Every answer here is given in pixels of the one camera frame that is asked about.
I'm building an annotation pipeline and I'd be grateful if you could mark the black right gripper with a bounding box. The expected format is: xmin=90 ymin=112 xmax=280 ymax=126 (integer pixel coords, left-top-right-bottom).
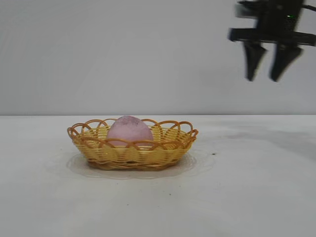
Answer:
xmin=227 ymin=0 xmax=316 ymax=82

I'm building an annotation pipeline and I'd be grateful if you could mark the pink peach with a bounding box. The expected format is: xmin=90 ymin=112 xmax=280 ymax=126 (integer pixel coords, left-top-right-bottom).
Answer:
xmin=106 ymin=115 xmax=155 ymax=149

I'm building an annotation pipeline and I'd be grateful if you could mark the yellow woven wicker basket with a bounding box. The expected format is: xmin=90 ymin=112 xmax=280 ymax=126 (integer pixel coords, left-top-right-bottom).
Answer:
xmin=66 ymin=118 xmax=199 ymax=172

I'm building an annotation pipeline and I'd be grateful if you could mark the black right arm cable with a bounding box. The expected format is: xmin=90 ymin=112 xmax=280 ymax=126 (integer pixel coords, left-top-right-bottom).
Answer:
xmin=303 ymin=0 xmax=316 ymax=12

